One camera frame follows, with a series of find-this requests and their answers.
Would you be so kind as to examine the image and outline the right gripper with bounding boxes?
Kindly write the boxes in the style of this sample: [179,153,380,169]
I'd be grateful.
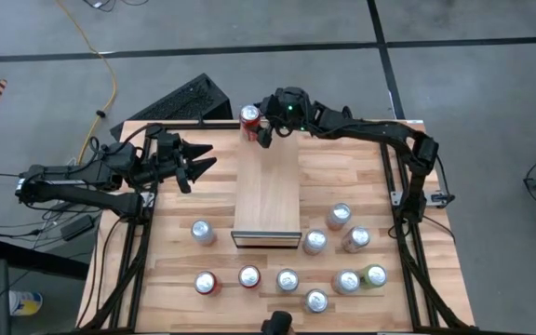
[254,87,318,150]

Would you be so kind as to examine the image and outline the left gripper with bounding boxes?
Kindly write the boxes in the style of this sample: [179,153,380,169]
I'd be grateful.
[130,131,218,194]

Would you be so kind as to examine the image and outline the red Fanta strawberry can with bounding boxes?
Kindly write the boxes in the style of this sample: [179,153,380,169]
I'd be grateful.
[194,271,222,297]
[238,104,263,142]
[237,264,262,289]

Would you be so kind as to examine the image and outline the silver Diet Coke can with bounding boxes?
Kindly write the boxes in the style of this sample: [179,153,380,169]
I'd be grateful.
[341,225,371,254]
[303,288,329,315]
[275,268,301,293]

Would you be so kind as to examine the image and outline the silver beverage can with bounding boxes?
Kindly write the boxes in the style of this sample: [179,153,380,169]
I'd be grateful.
[331,268,361,296]

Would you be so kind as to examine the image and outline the green beverage can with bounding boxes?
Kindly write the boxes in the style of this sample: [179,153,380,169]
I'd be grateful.
[359,263,389,290]

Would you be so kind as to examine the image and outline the red raspberry Spindrift can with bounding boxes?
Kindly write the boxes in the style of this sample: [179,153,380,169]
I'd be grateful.
[302,228,328,256]

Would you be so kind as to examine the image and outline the black power adapter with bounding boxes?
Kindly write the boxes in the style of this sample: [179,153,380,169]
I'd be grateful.
[60,214,96,242]

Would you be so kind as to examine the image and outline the black round object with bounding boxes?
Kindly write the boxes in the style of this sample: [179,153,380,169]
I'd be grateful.
[261,310,296,335]

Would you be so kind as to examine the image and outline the white blue yellow container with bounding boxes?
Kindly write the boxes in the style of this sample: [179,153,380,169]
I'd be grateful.
[8,289,44,317]

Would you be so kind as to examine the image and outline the wooden shelf black frame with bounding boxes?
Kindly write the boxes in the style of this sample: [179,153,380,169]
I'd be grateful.
[230,123,302,248]

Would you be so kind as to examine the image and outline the yellow cable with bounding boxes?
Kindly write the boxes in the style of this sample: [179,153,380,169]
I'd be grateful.
[56,0,119,165]

